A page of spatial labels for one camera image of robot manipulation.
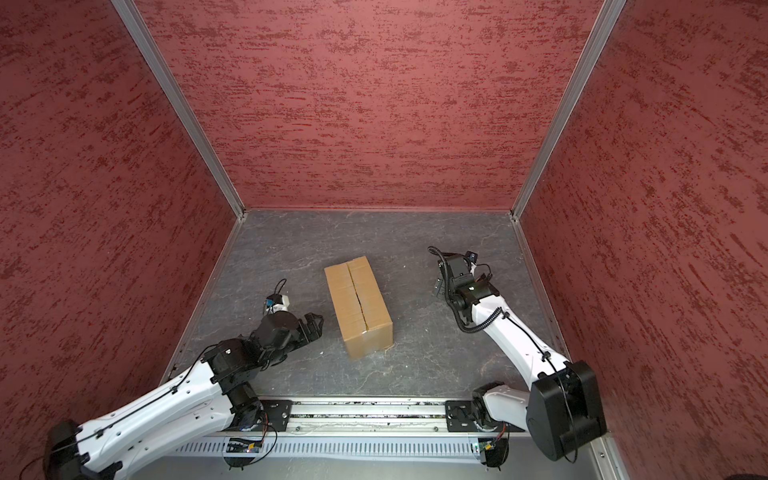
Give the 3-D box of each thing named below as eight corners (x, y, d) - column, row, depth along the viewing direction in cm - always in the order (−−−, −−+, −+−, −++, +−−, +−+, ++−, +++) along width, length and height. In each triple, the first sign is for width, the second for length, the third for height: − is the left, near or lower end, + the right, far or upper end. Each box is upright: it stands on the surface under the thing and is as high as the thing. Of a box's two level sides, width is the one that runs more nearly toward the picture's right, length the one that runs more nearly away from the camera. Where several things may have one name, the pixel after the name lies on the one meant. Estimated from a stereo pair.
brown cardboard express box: (351, 365, 84) (344, 345, 71) (332, 296, 99) (323, 268, 86) (393, 349, 88) (394, 326, 74) (369, 284, 102) (366, 255, 89)
